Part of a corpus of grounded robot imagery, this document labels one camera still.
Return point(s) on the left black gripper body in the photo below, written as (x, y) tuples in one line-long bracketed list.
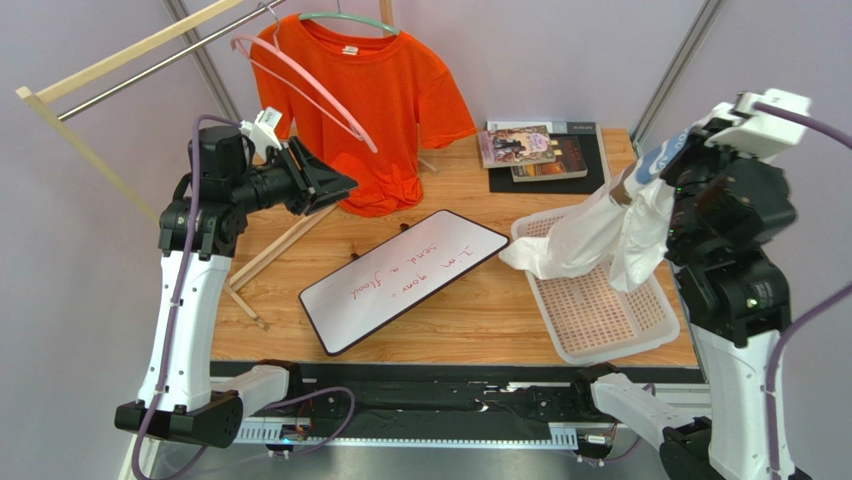
[(303, 189)]

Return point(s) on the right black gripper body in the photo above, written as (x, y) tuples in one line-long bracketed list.
[(675, 178)]

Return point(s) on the white printed t shirt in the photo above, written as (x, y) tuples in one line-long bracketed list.
[(625, 222)]

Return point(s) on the orange t shirt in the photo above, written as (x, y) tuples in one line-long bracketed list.
[(400, 92)]

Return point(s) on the green clothes hanger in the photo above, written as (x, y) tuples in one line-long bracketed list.
[(385, 22)]

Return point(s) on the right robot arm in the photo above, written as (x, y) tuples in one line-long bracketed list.
[(727, 205)]

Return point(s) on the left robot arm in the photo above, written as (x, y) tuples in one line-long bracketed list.
[(199, 231)]

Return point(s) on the whiteboard with red writing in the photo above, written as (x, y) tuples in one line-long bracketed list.
[(366, 294)]

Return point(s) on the dark red cover book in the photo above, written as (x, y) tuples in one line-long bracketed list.
[(569, 163)]

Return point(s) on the pink cover book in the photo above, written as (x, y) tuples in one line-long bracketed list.
[(519, 146)]

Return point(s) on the white plastic basket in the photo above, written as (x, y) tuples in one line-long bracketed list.
[(589, 322)]

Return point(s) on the large black book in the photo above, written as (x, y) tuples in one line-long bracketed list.
[(591, 141)]

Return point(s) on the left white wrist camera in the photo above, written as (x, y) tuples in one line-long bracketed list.
[(262, 132)]

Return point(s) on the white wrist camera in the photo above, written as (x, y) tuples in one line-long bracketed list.
[(262, 132), (753, 133)]

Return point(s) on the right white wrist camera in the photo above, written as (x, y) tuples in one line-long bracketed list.
[(753, 133)]

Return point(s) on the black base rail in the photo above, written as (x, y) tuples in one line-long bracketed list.
[(582, 409)]

